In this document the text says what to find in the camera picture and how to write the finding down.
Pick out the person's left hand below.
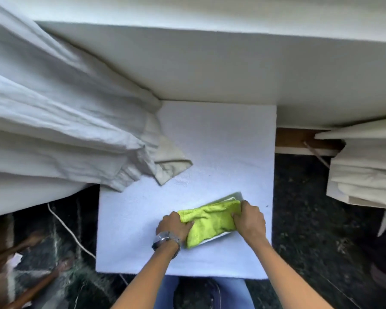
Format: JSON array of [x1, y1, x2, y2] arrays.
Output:
[[156, 211, 194, 242]]

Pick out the person's right hand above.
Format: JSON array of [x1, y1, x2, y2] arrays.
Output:
[[232, 200, 267, 246]]

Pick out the yellow-green microfiber cloth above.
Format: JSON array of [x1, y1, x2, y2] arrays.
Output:
[[178, 199, 242, 249]]

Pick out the person's left forearm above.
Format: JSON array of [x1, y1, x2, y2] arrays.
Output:
[[111, 239, 181, 309]]

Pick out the person's right forearm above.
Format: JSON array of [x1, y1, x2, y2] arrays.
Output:
[[247, 237, 334, 309]]

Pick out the white rectangular plate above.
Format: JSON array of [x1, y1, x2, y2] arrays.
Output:
[[193, 191, 245, 245]]

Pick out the silver wristwatch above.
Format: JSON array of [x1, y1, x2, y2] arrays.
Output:
[[151, 231, 182, 260]]

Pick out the white foam board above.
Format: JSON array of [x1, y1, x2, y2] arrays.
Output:
[[95, 100, 277, 280]]

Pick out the person's blue jeans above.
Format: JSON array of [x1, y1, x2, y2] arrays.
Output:
[[152, 275, 255, 309]]

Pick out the brown wooden ledge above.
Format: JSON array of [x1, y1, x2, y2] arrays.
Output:
[[275, 127, 345, 157]]

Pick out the folded white cloth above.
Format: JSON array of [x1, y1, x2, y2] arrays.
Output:
[[314, 117, 386, 210]]

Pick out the large white draped cloth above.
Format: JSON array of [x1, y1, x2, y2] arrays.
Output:
[[0, 0, 193, 219]]

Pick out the white cord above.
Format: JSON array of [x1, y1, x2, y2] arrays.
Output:
[[47, 203, 129, 286]]

